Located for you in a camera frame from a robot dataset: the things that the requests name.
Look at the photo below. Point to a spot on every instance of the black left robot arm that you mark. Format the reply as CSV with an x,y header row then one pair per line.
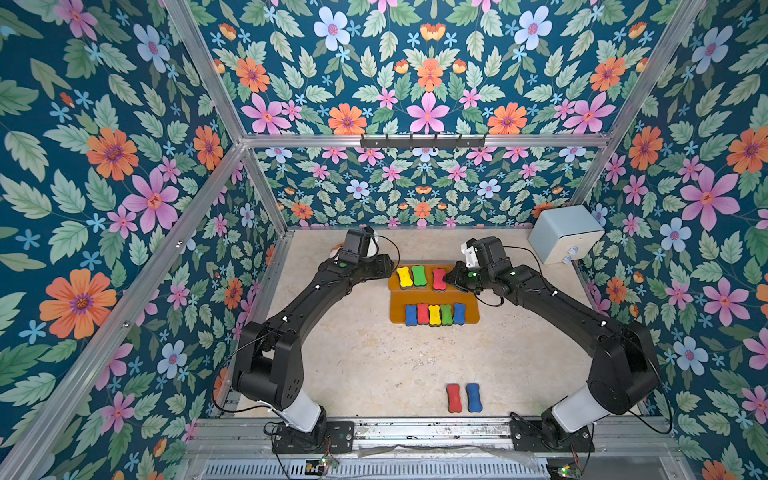
x,y
269,368

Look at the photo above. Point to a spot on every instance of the black hook rail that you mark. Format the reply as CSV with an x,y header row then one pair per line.
x,y
429,141

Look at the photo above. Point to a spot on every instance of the red eraser lower shelf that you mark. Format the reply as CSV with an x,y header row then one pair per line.
x,y
422,313

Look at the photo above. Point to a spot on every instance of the pale blue wall box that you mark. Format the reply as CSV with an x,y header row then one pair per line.
x,y
565,234

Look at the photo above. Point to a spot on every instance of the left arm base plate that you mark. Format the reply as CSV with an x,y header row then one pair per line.
x,y
334,437

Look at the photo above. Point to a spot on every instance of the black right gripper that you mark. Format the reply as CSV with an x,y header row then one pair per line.
x,y
455,279

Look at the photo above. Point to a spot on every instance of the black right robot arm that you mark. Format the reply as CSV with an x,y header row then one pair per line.
x,y
623,370

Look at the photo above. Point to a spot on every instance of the blue eraser lower right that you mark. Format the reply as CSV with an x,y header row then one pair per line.
x,y
459,314

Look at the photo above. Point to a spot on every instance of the red eraser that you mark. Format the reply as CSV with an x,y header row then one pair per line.
x,y
438,279
454,402

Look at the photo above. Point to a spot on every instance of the yellow eraser shelf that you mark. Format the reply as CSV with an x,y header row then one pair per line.
x,y
405,279
434,312

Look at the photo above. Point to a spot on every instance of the blue eraser shelf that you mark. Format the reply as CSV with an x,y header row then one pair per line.
x,y
474,398

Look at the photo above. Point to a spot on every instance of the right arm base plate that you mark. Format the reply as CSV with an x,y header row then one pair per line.
x,y
545,435

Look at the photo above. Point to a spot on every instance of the blue eraser lower left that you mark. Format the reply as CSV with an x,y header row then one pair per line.
x,y
411,315

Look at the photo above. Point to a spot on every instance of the green eraser shelf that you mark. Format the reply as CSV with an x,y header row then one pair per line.
x,y
446,314
419,276

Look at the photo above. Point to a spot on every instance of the blue eraser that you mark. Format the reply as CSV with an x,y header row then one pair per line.
x,y
411,315
459,314

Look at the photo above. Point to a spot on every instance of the right small circuit board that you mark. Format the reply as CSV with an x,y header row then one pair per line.
x,y
564,472

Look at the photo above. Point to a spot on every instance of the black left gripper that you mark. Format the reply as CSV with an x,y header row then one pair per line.
x,y
381,264

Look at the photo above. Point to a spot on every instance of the small green circuit board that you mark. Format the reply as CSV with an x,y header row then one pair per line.
x,y
319,467

